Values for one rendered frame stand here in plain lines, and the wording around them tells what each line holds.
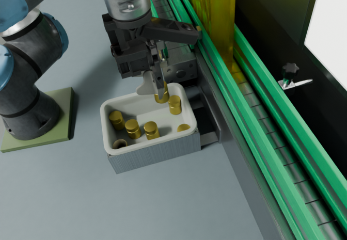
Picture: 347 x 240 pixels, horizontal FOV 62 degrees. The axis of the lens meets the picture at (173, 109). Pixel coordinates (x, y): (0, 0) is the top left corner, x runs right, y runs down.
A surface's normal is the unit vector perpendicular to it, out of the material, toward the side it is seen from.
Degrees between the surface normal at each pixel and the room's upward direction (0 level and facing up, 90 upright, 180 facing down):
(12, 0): 86
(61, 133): 3
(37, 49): 61
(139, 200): 0
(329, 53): 90
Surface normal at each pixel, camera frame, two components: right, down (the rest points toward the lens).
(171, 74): 0.25, 0.72
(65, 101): -0.12, -0.59
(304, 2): -0.96, 0.26
